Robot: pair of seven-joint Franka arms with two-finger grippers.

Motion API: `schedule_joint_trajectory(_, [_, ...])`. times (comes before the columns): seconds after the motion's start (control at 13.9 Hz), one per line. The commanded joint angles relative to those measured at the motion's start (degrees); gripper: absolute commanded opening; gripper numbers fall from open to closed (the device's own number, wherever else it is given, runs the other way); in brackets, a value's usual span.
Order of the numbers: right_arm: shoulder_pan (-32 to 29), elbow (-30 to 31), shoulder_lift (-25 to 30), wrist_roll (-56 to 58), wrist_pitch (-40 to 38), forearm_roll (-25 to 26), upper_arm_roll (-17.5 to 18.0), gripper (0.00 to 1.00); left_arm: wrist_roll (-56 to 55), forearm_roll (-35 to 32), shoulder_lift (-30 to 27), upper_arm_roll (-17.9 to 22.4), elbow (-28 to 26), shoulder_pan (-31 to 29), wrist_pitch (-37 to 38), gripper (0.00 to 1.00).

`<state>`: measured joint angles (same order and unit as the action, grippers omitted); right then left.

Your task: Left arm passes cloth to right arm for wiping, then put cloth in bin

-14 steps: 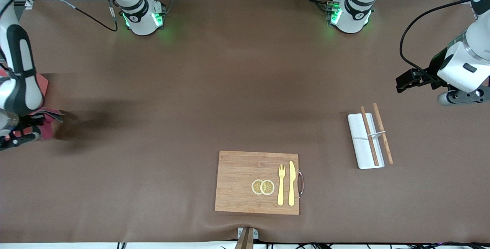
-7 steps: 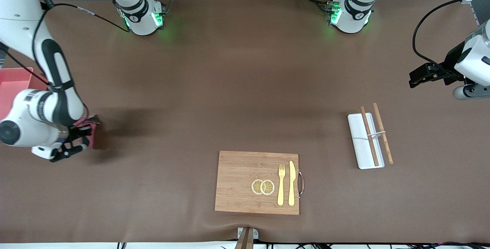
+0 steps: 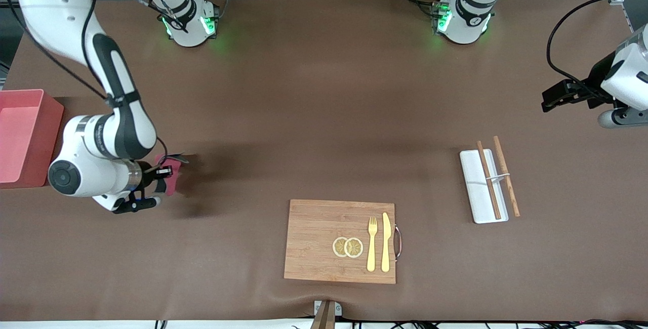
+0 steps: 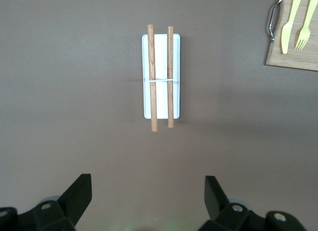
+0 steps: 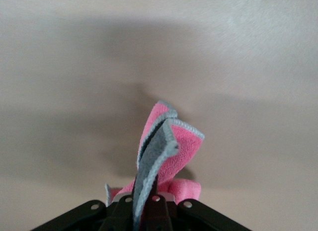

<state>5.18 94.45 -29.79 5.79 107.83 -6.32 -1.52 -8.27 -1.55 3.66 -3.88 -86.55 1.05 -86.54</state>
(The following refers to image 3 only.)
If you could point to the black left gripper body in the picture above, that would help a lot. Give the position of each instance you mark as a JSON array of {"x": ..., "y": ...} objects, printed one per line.
[{"x": 593, "y": 82}]

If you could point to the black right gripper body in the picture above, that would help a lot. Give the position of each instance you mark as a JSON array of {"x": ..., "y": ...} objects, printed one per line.
[{"x": 148, "y": 177}]

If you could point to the pink red cloth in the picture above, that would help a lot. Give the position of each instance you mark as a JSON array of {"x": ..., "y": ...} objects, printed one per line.
[{"x": 172, "y": 184}]

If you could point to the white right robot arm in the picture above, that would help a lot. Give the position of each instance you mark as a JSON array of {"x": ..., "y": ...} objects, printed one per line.
[{"x": 121, "y": 116}]

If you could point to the brown wooden chopstick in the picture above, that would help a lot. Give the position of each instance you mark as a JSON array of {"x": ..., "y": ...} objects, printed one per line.
[
  {"x": 506, "y": 176},
  {"x": 488, "y": 179}
]

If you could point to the white rectangular tray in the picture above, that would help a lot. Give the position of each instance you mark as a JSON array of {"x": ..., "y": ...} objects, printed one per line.
[{"x": 478, "y": 192}]

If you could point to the pink open box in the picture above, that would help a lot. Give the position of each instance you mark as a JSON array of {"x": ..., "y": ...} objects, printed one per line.
[{"x": 25, "y": 136}]

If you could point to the brown table mat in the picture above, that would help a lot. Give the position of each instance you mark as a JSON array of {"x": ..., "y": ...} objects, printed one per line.
[{"x": 304, "y": 116}]

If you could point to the wooden cutting board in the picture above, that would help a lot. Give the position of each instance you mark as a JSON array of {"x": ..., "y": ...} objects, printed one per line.
[{"x": 319, "y": 238}]

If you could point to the dried lemon slice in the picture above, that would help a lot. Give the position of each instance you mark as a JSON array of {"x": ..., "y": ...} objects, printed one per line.
[
  {"x": 354, "y": 248},
  {"x": 338, "y": 247}
]

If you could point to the yellow fork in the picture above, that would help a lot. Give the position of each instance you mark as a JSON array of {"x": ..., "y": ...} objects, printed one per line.
[{"x": 372, "y": 248}]

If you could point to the yellow knife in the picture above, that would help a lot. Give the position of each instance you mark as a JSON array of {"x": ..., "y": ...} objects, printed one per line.
[{"x": 386, "y": 243}]

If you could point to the wooden mount stick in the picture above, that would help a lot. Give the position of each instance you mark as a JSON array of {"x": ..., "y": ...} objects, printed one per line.
[{"x": 324, "y": 319}]

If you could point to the grey metal bracket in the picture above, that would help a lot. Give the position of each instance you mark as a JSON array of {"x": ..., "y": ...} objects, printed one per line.
[{"x": 336, "y": 309}]

